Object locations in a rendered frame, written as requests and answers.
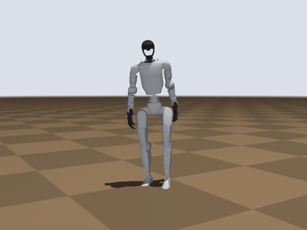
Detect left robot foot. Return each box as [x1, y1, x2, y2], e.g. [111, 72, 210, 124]
[162, 178, 171, 189]

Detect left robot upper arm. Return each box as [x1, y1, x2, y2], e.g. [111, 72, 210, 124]
[161, 61, 175, 89]

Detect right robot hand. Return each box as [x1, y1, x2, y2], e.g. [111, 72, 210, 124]
[127, 109, 135, 129]

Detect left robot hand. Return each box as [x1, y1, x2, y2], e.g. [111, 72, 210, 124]
[172, 102, 178, 122]

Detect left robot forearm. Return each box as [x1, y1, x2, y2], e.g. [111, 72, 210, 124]
[167, 87, 178, 106]

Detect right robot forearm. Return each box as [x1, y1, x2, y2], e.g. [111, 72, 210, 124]
[127, 89, 135, 113]

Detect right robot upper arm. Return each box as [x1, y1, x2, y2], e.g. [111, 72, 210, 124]
[129, 64, 139, 94]

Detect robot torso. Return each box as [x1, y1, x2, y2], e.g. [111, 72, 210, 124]
[139, 59, 164, 116]

